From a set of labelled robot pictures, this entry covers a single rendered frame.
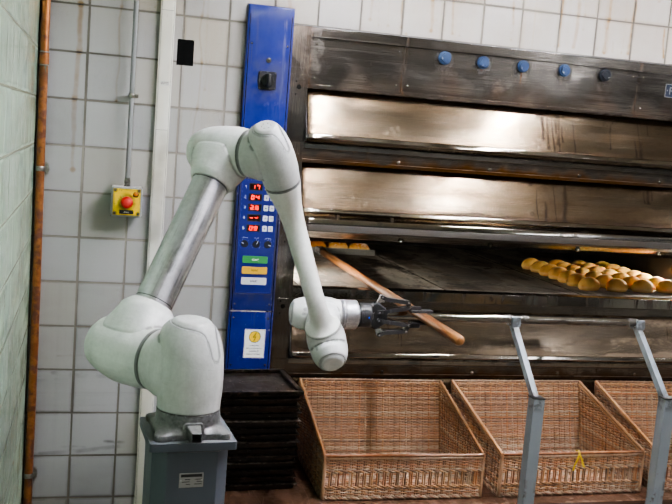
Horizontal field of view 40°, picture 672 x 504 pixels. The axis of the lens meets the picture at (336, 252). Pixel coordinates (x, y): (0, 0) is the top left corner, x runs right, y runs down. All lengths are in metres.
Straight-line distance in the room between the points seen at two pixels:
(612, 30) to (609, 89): 0.22
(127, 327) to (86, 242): 0.94
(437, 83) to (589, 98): 0.62
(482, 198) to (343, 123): 0.61
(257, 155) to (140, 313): 0.51
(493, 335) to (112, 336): 1.73
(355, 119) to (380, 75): 0.18
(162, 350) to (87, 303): 1.07
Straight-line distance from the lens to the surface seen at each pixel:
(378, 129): 3.34
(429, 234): 3.29
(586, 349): 3.80
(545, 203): 3.62
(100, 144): 3.21
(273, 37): 3.24
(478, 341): 3.59
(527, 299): 3.64
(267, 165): 2.46
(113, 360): 2.33
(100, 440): 3.40
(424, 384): 3.52
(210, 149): 2.53
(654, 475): 3.38
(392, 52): 3.39
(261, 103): 3.22
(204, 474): 2.27
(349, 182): 3.35
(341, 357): 2.62
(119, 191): 3.14
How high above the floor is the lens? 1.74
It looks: 7 degrees down
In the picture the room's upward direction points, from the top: 5 degrees clockwise
